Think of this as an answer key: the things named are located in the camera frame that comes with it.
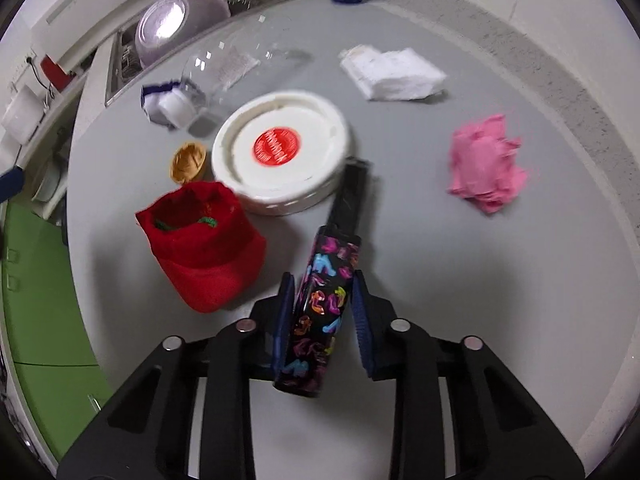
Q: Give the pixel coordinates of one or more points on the red container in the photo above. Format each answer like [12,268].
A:
[54,72]

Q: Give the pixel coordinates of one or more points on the black colourful printed tube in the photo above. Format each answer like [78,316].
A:
[320,310]

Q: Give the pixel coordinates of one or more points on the white crumpled tissue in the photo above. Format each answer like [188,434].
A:
[395,75]

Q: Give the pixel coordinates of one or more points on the clear plastic bottle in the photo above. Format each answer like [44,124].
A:
[225,70]

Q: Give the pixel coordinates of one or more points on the white box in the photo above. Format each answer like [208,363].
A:
[22,112]

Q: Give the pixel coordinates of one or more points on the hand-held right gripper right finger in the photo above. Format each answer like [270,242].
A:
[361,322]

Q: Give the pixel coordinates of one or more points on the red cap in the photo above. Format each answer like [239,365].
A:
[210,270]

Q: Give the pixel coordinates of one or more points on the purple plastic bowl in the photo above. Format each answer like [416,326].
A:
[200,10]

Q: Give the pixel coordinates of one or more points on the purple and white wrapper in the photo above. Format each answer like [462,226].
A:
[150,106]

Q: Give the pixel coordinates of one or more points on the steel sink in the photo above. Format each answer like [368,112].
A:
[117,77]

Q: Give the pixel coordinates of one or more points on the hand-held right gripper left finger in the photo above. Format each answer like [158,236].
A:
[285,312]

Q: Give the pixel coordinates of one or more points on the brown walnut shell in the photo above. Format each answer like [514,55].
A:
[187,162]

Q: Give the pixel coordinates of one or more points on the pink crumpled paper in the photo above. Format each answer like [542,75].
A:
[482,165]

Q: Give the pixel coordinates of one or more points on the green cabinet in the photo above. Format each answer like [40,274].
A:
[40,310]

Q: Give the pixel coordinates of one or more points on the white lid with red label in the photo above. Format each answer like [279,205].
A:
[305,182]

